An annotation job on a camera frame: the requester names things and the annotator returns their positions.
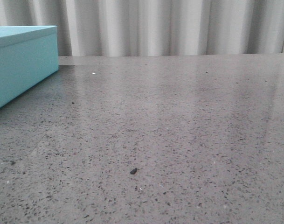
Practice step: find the small black debris chip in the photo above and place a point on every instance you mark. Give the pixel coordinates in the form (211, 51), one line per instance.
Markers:
(132, 172)

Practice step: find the grey pleated curtain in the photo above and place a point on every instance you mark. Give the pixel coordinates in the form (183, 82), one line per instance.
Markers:
(154, 27)

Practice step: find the light blue box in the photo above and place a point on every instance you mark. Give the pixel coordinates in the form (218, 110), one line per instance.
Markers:
(28, 54)

